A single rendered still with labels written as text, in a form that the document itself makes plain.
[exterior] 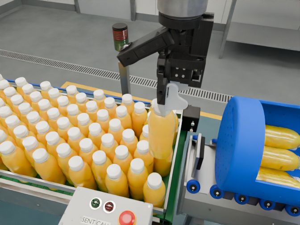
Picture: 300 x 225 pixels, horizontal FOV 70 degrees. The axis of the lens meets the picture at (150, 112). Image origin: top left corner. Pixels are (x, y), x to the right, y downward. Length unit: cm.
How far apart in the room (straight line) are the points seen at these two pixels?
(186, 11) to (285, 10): 373
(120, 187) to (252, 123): 40
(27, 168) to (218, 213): 67
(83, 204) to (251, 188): 42
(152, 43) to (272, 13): 370
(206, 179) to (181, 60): 53
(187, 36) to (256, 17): 367
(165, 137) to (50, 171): 40
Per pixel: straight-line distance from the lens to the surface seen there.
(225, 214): 83
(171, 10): 33
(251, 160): 58
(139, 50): 38
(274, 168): 76
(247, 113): 60
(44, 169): 75
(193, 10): 33
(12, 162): 82
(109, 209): 55
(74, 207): 58
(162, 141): 52
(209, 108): 242
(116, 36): 92
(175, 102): 42
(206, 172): 82
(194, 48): 37
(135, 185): 67
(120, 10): 440
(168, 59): 37
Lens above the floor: 162
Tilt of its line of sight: 45 degrees down
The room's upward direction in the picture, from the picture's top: straight up
